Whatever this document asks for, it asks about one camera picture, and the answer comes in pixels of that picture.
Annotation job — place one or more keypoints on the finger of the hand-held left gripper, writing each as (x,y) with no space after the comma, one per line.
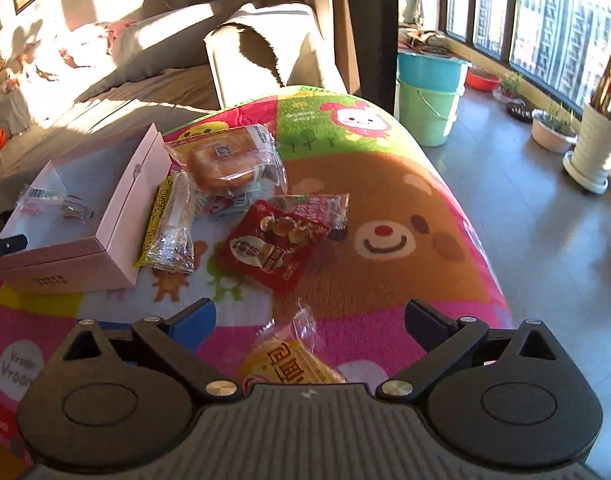
(5,246)

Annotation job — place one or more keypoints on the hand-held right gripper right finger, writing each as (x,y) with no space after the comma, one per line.
(429,325)

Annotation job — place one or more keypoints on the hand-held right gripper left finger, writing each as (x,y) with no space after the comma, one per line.
(195,321)

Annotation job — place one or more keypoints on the red snack packet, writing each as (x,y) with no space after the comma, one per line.
(270,252)

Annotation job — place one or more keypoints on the yellow label bread packet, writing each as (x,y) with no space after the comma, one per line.
(290,366)

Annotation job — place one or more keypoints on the pink cardboard box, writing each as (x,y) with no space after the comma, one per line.
(123,210)

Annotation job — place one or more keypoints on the round bread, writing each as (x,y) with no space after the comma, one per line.
(220,165)

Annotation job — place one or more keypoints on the small clear plastic packet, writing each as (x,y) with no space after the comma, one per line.
(45,200)

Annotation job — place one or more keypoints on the colourful cartoon printed mat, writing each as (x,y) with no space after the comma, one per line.
(410,260)

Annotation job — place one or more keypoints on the yellow cartoon print snack packet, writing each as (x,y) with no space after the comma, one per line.
(173,230)

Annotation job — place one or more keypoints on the grey sofa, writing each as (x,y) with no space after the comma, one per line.
(110,105)

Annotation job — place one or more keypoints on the crumpled floral blanket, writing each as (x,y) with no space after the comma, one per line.
(60,55)

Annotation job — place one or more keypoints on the green plastic bucket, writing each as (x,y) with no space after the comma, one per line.
(428,117)

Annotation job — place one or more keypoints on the beige planter with grass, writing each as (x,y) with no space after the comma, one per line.
(553,135)

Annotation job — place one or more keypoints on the dark round dish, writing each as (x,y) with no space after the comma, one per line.
(516,110)

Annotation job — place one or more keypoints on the white ribbed plant pot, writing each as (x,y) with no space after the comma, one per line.
(595,150)

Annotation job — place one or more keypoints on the red plastic basin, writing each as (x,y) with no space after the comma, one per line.
(481,81)

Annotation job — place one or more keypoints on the small potted plant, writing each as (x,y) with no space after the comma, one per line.
(510,89)

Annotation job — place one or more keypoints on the blue plastic bucket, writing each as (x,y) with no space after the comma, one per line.
(430,72)

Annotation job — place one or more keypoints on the grey pillow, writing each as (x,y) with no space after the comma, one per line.
(185,40)

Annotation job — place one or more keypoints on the pile of cloths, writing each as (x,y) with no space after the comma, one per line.
(425,41)

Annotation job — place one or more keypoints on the beige curtain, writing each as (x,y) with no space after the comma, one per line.
(344,20)

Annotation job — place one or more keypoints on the white bag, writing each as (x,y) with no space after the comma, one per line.
(414,7)

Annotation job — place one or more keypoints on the dark framed window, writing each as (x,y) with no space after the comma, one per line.
(550,20)

